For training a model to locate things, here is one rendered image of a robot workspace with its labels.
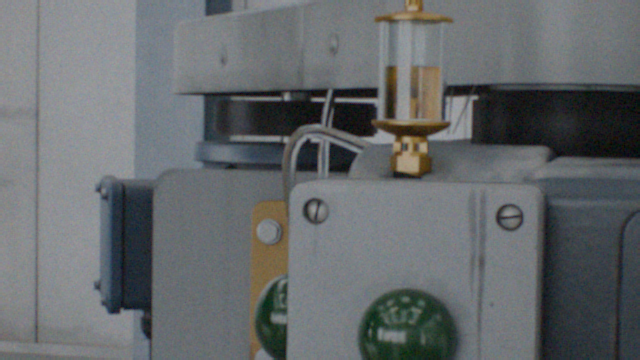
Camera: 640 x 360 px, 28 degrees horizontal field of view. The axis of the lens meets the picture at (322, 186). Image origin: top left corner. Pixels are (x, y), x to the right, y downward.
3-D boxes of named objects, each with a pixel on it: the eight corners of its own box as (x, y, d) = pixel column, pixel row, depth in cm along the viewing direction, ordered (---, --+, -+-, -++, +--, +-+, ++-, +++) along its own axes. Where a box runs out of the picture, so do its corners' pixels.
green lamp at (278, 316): (242, 371, 40) (243, 276, 40) (266, 354, 43) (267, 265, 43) (321, 376, 40) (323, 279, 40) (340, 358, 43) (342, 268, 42)
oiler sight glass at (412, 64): (371, 119, 45) (373, 20, 45) (383, 119, 48) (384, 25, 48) (442, 120, 45) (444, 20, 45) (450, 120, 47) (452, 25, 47)
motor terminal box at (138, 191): (100, 352, 87) (101, 181, 86) (93, 327, 97) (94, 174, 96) (222, 349, 88) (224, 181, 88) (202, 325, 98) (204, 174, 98)
